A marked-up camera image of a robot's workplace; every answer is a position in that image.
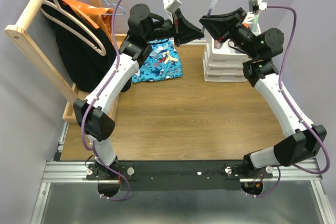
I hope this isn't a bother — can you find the blue shark print cloth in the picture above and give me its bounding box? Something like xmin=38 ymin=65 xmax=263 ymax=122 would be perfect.
xmin=131 ymin=39 xmax=183 ymax=83

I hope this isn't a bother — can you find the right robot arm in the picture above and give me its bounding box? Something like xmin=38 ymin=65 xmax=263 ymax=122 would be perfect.
xmin=200 ymin=8 xmax=327 ymax=178

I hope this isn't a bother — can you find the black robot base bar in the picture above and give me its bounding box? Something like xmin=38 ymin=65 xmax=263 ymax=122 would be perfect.
xmin=86 ymin=159 xmax=272 ymax=196

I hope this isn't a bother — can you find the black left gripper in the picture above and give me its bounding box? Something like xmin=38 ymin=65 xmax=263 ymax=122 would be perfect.
xmin=144 ymin=8 xmax=204 ymax=47

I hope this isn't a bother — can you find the aluminium rail frame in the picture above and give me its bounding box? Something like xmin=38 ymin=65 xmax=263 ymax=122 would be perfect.
xmin=30 ymin=39 xmax=336 ymax=224

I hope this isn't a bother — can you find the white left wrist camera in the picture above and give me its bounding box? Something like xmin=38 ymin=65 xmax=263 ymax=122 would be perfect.
xmin=163 ymin=0 xmax=182 ymax=21

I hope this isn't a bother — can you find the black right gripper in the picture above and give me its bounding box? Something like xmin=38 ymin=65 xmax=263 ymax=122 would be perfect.
xmin=199 ymin=7 xmax=258 ymax=60

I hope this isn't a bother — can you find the black hanging garment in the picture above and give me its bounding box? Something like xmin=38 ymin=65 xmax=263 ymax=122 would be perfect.
xmin=47 ymin=0 xmax=116 ymax=92

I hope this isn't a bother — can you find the orange garment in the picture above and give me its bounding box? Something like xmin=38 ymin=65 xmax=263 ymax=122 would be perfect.
xmin=62 ymin=0 xmax=114 ymax=58

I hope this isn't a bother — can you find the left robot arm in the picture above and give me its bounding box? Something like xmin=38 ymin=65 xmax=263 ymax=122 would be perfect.
xmin=73 ymin=4 xmax=204 ymax=179

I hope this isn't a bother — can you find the wooden clothes rack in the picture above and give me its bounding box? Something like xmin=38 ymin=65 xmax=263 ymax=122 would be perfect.
xmin=4 ymin=0 xmax=130 ymax=125

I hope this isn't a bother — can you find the dark purple pen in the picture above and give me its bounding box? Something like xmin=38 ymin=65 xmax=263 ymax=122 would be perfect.
xmin=207 ymin=0 xmax=217 ymax=17

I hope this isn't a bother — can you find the white wooden hanger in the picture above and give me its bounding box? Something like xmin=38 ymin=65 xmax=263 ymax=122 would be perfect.
xmin=40 ymin=0 xmax=106 ymax=56

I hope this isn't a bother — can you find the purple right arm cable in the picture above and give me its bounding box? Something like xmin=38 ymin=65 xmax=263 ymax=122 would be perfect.
xmin=244 ymin=5 xmax=331 ymax=198

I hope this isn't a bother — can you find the mint grey highlighter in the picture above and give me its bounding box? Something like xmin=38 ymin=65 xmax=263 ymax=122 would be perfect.
xmin=252 ymin=16 xmax=259 ymax=33

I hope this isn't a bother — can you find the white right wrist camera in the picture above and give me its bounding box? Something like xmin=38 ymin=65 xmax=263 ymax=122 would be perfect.
xmin=243 ymin=0 xmax=267 ymax=23

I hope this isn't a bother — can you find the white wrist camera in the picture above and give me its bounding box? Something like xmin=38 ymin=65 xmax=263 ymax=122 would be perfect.
xmin=243 ymin=0 xmax=267 ymax=23
xmin=163 ymin=0 xmax=182 ymax=21

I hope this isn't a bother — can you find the white drawer organizer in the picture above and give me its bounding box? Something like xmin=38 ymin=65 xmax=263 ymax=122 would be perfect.
xmin=203 ymin=35 xmax=249 ymax=82

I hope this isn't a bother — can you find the pink lid pen tube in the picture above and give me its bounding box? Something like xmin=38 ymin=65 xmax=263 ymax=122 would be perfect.
xmin=214 ymin=40 xmax=224 ymax=49

